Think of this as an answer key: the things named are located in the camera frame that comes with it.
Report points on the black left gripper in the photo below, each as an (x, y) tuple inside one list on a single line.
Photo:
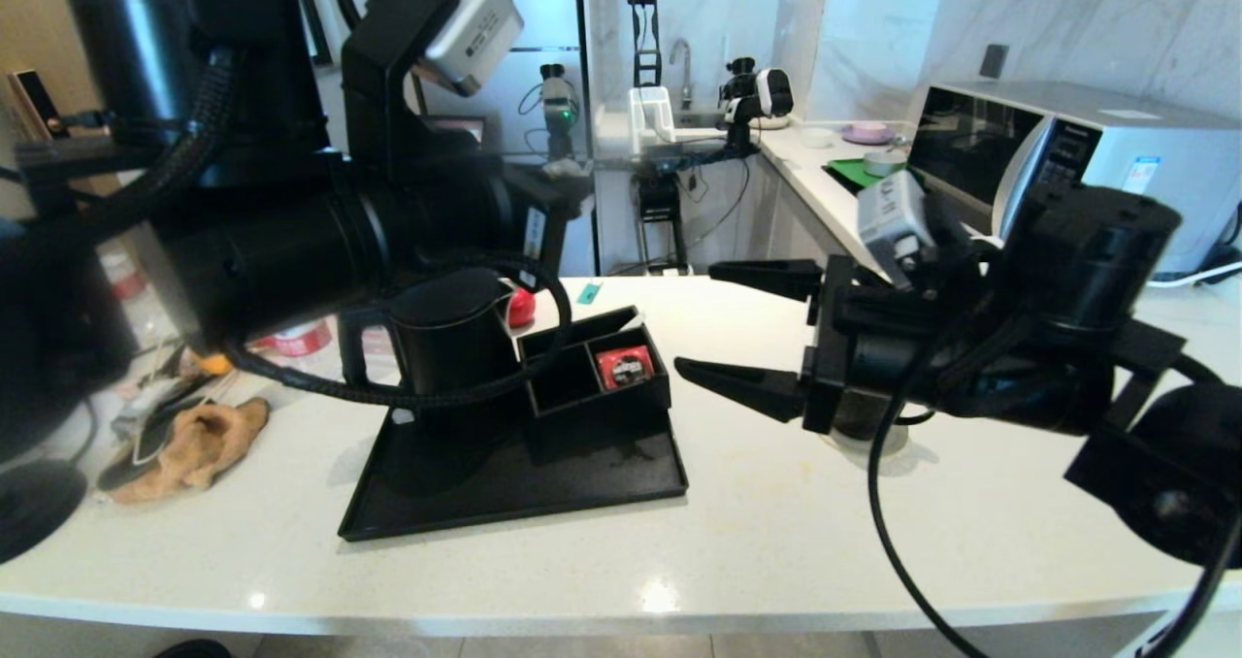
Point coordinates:
[(466, 212)]

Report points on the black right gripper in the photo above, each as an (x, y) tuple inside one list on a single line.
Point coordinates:
[(873, 347)]

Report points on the grey pyramid tea bag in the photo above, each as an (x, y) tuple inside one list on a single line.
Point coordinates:
[(589, 294)]

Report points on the black electric kettle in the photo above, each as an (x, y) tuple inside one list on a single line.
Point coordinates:
[(456, 347)]

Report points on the clear water bottle red cap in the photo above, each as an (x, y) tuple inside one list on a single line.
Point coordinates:
[(121, 275)]

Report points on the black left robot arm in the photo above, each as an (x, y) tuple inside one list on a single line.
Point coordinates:
[(272, 250)]

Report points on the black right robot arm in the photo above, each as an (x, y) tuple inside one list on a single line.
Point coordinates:
[(1087, 250)]

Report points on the red strawberry shaped ornament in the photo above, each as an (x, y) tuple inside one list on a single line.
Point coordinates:
[(524, 307)]

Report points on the white kitchen cabinet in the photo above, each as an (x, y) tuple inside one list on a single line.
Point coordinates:
[(805, 236)]

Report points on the black device with green light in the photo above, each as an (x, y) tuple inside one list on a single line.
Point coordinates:
[(556, 105)]

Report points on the black centre stand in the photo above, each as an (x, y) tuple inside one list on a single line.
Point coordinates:
[(660, 212)]

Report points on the black mug white inside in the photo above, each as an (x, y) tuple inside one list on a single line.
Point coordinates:
[(859, 425)]

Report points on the translucent white box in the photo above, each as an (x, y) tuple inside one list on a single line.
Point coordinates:
[(648, 115)]

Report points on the red instant coffee sachet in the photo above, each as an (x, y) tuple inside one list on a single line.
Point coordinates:
[(624, 367)]

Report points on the round clear coaster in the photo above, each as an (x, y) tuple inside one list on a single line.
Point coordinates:
[(873, 447)]

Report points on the black tray under mat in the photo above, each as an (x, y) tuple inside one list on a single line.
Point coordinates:
[(839, 184)]

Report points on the green mat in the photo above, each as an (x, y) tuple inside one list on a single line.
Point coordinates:
[(849, 171)]

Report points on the black compartment organizer box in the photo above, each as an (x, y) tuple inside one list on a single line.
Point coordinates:
[(602, 415)]

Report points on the grey white refrigerator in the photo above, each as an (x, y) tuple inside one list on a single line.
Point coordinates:
[(553, 17)]

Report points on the chrome kitchen faucet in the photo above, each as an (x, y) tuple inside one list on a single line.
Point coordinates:
[(684, 62)]

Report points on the small white bowl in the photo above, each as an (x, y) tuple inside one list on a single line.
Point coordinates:
[(817, 138)]

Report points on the small grey bowl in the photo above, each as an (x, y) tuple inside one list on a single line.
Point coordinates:
[(881, 164)]

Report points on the purple plate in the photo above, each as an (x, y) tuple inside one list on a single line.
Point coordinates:
[(866, 135)]

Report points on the black rectangular serving tray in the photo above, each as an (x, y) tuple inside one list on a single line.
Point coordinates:
[(543, 483)]

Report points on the clear water bottle red label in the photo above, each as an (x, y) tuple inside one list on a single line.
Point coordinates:
[(301, 338)]

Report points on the silver microwave oven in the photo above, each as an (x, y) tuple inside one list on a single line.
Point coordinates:
[(1193, 144)]

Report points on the black round kettle base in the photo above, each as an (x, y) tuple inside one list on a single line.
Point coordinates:
[(39, 512)]

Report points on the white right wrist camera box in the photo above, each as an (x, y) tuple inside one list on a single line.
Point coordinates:
[(888, 221)]

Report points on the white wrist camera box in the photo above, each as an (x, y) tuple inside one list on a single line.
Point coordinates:
[(888, 221), (475, 27)]

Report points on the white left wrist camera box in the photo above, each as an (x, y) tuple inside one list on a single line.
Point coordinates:
[(475, 27)]

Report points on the dark wall socket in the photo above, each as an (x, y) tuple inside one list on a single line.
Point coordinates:
[(992, 61)]

